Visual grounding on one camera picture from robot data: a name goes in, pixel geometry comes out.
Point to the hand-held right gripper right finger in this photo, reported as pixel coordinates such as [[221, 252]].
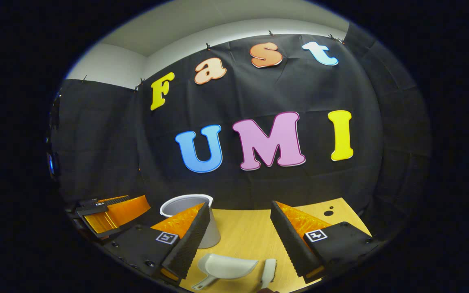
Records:
[[291, 244]]

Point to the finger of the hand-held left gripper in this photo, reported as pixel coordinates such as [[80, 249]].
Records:
[[118, 200], [92, 210]]

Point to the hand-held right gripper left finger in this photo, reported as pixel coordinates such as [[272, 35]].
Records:
[[189, 244]]

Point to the small grey broom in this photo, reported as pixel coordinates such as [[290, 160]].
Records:
[[268, 270]]

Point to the grey plastic garbage bin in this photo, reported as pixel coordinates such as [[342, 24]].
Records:
[[181, 203]]

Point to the grey plastic dustpan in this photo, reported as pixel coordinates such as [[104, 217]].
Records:
[[230, 266]]

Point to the black desk grommet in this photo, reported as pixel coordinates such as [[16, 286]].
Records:
[[328, 213]]

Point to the black backdrop cloth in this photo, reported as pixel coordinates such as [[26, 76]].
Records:
[[299, 93]]

